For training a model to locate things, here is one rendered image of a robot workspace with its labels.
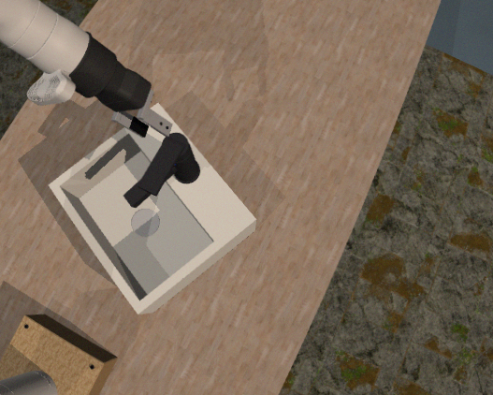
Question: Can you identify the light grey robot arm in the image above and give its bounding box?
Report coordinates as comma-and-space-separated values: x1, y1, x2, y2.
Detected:
0, 0, 57, 395

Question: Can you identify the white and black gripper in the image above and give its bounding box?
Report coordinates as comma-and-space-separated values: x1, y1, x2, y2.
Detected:
26, 13, 173, 138

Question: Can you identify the white rectangular sink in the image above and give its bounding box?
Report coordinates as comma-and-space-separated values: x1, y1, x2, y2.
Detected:
49, 126, 256, 315

